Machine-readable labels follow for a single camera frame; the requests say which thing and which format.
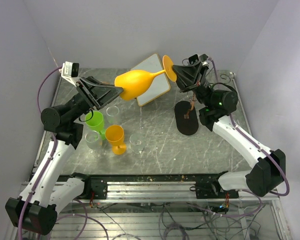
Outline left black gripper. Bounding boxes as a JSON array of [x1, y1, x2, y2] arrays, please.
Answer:
[[65, 76, 127, 124]]

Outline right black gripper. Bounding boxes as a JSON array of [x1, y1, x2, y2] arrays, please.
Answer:
[[169, 60, 215, 108]]

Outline clear wine glass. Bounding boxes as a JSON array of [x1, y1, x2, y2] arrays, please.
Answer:
[[106, 106, 120, 125], [85, 131, 107, 159]]

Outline green plastic wine glass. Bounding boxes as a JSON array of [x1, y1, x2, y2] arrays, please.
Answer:
[[84, 110, 106, 140]]

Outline orange plastic wine glass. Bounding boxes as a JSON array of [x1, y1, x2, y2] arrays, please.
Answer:
[[105, 125, 127, 155]]

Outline clear wine glass front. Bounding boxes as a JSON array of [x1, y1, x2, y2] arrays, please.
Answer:
[[85, 131, 107, 159]]

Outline clear ribbed glass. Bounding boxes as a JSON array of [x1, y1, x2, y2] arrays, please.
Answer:
[[129, 133, 145, 154]]

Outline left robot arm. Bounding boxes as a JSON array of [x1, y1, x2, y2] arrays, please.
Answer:
[[5, 77, 124, 240]]

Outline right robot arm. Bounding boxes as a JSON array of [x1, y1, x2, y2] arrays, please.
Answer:
[[164, 54, 290, 198]]

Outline black oval rack base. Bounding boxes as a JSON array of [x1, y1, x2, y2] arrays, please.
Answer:
[[174, 101, 199, 136]]

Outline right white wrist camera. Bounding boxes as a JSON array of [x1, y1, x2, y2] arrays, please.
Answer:
[[202, 59, 212, 69]]

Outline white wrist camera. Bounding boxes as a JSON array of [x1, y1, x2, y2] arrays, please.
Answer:
[[60, 61, 80, 86], [202, 59, 212, 69]]

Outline small whiteboard yellow frame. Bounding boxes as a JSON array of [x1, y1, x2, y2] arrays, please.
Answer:
[[131, 53, 171, 107]]

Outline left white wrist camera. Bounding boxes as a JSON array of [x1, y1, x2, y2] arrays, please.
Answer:
[[60, 61, 80, 86]]

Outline copper wire glass rack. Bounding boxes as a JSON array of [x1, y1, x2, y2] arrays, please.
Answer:
[[179, 54, 238, 120]]

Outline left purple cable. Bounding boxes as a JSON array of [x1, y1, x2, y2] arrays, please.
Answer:
[[16, 66, 63, 240]]

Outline aluminium rail frame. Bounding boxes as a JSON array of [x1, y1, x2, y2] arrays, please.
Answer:
[[19, 181, 278, 203]]

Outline tangled cables under table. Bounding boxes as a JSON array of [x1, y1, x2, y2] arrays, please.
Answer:
[[47, 199, 263, 240]]

